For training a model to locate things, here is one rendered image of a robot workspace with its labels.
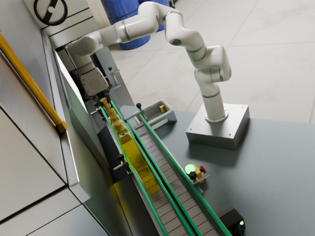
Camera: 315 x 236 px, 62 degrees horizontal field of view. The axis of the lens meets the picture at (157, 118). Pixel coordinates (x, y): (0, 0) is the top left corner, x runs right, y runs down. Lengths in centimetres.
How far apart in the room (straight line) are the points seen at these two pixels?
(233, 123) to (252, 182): 32
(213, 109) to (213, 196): 44
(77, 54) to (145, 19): 32
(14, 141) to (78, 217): 24
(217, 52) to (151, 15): 32
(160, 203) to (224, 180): 33
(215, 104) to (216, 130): 14
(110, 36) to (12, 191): 81
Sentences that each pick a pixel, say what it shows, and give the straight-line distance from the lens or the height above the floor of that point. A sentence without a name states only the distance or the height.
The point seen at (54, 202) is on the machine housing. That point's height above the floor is 138.
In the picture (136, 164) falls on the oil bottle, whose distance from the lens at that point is 123.
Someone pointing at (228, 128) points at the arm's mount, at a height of 84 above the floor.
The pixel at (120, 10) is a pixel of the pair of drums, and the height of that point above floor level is 71.
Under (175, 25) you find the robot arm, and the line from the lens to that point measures 110.
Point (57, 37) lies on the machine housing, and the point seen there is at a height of 130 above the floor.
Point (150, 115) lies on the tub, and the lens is 174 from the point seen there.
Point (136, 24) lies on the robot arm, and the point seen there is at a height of 147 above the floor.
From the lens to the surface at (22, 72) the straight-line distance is 69.
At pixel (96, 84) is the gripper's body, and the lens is 120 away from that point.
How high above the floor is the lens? 177
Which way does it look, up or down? 36 degrees down
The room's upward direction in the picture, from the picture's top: 22 degrees counter-clockwise
